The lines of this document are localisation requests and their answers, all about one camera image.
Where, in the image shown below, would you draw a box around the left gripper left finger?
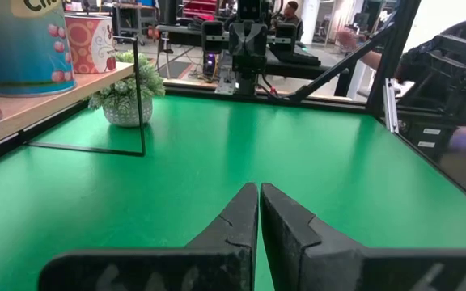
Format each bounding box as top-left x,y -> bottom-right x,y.
38,182 -> 260,291

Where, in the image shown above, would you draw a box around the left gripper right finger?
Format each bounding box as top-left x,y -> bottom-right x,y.
260,182 -> 466,291

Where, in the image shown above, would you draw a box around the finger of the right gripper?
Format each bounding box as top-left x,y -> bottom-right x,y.
228,22 -> 250,58
248,22 -> 269,58

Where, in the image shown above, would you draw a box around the short sliced peaches can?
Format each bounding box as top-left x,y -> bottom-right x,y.
63,14 -> 117,75

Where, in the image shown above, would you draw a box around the blue cherries tin can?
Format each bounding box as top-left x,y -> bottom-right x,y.
0,0 -> 77,98

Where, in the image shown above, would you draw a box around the red storage rack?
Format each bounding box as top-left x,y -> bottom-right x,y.
182,0 -> 218,21

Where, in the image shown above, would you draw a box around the grey background workbench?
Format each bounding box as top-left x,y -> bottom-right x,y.
111,2 -> 158,41

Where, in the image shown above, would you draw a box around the green plant in white pot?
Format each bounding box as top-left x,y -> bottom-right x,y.
86,49 -> 167,129

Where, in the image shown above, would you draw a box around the silver aluminium profile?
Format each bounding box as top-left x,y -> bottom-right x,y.
382,78 -> 400,134

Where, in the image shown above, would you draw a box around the black box with white labels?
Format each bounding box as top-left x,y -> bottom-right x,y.
396,116 -> 459,162

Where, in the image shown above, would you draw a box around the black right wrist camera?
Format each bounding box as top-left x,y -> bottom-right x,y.
236,0 -> 265,21

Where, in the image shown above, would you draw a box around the black diagonal frame strut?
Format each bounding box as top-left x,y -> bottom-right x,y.
287,23 -> 396,103

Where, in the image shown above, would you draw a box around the black rig frame post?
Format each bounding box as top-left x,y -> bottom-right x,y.
365,0 -> 422,119

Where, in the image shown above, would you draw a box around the wooden shelf with black frame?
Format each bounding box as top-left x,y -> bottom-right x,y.
0,35 -> 147,173

